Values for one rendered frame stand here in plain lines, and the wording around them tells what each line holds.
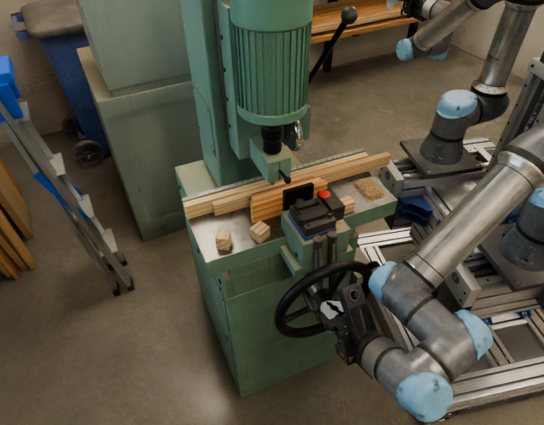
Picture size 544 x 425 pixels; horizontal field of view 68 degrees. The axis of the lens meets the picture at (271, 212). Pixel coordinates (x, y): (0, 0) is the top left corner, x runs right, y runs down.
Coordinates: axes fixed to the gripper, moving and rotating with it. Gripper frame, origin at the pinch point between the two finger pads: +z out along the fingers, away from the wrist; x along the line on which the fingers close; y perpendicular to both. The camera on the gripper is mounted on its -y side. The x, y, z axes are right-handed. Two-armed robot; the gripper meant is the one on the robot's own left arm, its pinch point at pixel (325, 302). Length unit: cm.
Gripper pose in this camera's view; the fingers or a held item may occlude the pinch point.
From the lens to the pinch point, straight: 97.0
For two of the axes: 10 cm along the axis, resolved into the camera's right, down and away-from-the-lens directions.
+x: 9.2, -2.8, 2.8
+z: -3.4, -1.8, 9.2
